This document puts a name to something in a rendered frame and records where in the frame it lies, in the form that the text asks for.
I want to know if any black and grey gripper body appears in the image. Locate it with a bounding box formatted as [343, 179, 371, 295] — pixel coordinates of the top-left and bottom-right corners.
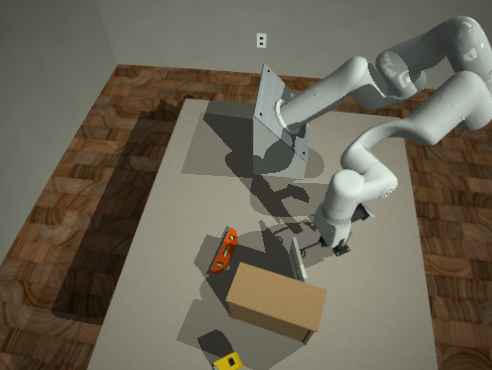
[313, 201, 351, 248]

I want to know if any orange spirit level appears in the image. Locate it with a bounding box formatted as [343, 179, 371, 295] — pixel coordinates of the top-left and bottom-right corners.
[210, 229, 238, 275]

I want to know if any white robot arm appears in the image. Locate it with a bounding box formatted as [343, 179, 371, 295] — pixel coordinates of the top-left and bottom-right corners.
[274, 16, 492, 225]

